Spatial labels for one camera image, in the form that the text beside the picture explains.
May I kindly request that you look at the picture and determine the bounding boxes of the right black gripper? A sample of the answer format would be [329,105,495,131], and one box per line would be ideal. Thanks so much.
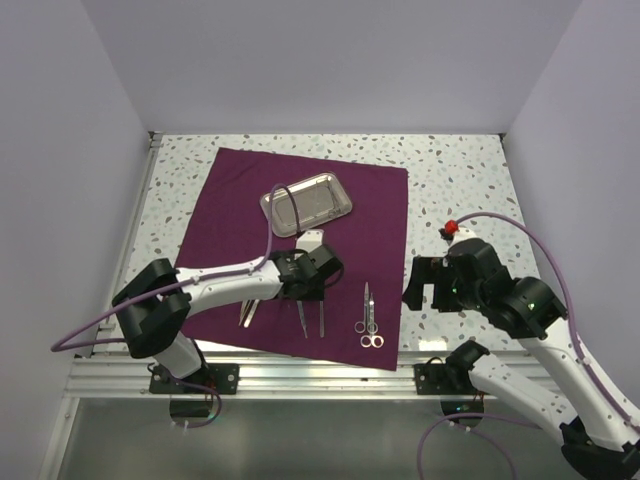
[402,254,484,311]

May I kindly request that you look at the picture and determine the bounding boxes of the steel scalpel handle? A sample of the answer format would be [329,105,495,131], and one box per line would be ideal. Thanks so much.
[296,301,309,339]
[319,300,325,338]

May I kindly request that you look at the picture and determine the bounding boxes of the steel tweezers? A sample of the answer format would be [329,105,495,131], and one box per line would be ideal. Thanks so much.
[239,300,260,328]

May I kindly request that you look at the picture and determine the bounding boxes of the steel clamp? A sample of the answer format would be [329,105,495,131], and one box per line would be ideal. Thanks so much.
[313,190,351,220]

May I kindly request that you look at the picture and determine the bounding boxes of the steel instrument tray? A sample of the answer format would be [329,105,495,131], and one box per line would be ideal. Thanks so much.
[260,172,353,238]

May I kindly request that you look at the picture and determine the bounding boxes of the purple cloth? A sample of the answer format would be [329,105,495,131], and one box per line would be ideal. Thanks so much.
[176,148,408,371]

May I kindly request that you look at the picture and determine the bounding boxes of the steel forceps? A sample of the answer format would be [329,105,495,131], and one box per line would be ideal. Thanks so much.
[240,301,250,317]

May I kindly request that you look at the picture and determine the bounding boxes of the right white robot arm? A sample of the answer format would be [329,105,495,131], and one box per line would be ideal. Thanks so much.
[402,238,639,479]

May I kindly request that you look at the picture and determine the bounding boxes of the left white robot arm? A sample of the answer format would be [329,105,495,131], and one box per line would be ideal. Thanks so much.
[112,244,344,393]

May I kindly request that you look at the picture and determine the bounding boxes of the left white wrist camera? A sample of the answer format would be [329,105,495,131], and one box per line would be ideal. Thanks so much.
[295,229,324,253]

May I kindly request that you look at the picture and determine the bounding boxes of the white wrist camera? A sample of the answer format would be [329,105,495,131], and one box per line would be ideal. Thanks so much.
[295,229,324,253]
[439,220,478,247]

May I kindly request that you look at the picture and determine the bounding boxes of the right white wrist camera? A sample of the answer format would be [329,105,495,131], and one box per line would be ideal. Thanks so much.
[439,220,478,247]

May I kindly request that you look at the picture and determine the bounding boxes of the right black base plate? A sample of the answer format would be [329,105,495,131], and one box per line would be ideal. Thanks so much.
[413,357,464,396]

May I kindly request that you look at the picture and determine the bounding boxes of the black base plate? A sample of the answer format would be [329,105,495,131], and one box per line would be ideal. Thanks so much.
[413,357,464,396]
[147,363,240,395]

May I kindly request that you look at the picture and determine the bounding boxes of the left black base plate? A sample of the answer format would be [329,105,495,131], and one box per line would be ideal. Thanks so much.
[147,363,240,395]

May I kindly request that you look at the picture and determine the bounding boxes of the aluminium frame rail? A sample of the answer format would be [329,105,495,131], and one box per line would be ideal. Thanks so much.
[64,349,589,399]

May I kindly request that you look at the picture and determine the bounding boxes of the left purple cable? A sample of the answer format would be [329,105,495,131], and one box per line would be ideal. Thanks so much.
[52,183,301,430]

